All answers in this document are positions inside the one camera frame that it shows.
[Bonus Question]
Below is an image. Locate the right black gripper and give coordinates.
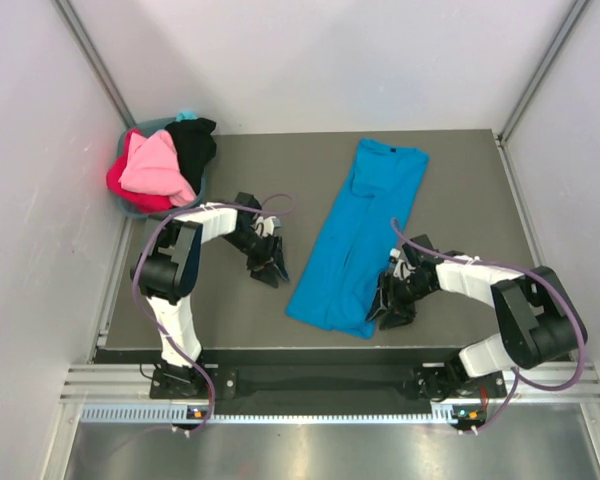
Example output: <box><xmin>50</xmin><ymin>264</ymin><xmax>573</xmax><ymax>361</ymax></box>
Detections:
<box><xmin>365</xmin><ymin>271</ymin><xmax>435</xmax><ymax>330</ymax></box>

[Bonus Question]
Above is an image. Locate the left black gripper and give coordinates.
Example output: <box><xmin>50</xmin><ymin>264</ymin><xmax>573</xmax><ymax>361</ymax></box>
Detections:
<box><xmin>223</xmin><ymin>229</ymin><xmax>289</xmax><ymax>288</ymax></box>

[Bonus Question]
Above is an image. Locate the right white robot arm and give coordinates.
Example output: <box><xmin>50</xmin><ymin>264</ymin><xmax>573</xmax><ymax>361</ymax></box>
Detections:
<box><xmin>366</xmin><ymin>235</ymin><xmax>588</xmax><ymax>401</ymax></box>

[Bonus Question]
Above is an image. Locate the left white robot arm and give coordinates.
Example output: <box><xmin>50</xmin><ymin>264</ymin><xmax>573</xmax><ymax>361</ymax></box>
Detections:
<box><xmin>130</xmin><ymin>192</ymin><xmax>289</xmax><ymax>400</ymax></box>

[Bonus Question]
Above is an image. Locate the black t shirt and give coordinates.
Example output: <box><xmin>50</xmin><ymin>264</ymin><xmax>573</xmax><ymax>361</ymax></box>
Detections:
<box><xmin>165</xmin><ymin>118</ymin><xmax>217</xmax><ymax>193</ymax></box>

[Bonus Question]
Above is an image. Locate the red t shirt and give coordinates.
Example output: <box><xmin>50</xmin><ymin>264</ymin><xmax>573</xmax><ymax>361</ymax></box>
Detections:
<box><xmin>105</xmin><ymin>128</ymin><xmax>173</xmax><ymax>214</ymax></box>

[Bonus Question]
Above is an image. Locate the pink t shirt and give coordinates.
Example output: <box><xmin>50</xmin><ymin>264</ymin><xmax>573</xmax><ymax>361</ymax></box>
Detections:
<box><xmin>120</xmin><ymin>130</ymin><xmax>197</xmax><ymax>207</ymax></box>

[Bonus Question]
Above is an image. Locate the blue laundry basket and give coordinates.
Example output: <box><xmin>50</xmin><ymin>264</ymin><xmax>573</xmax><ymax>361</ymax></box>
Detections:
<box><xmin>112</xmin><ymin>117</ymin><xmax>209</xmax><ymax>218</ymax></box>

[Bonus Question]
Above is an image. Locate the light blue t shirt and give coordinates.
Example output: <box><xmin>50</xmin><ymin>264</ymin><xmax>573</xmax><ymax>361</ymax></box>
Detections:
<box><xmin>175</xmin><ymin>111</ymin><xmax>198</xmax><ymax>122</ymax></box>

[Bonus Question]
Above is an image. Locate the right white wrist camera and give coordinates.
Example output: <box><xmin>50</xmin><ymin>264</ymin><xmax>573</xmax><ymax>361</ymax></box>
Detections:
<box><xmin>387</xmin><ymin>248</ymin><xmax>411</xmax><ymax>280</ymax></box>

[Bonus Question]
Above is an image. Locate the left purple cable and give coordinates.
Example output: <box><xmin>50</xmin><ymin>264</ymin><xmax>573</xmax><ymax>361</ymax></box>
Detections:
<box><xmin>131</xmin><ymin>192</ymin><xmax>297</xmax><ymax>436</ymax></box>

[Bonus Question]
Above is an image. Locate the purple cable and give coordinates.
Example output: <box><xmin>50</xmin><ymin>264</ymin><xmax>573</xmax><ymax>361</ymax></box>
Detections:
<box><xmin>131</xmin><ymin>192</ymin><xmax>297</xmax><ymax>436</ymax></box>
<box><xmin>389</xmin><ymin>216</ymin><xmax>591</xmax><ymax>435</ymax></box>

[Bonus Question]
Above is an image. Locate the grey slotted cable duct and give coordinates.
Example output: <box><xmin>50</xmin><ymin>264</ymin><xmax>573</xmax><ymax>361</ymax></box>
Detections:
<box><xmin>81</xmin><ymin>404</ymin><xmax>478</xmax><ymax>425</ymax></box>

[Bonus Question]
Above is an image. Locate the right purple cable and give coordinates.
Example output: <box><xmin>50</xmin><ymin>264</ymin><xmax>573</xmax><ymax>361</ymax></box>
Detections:
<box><xmin>389</xmin><ymin>216</ymin><xmax>591</xmax><ymax>435</ymax></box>

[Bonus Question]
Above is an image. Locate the aluminium rail frame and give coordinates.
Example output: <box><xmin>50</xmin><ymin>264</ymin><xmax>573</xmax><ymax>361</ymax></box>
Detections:
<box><xmin>43</xmin><ymin>365</ymin><xmax>600</xmax><ymax>479</ymax></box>

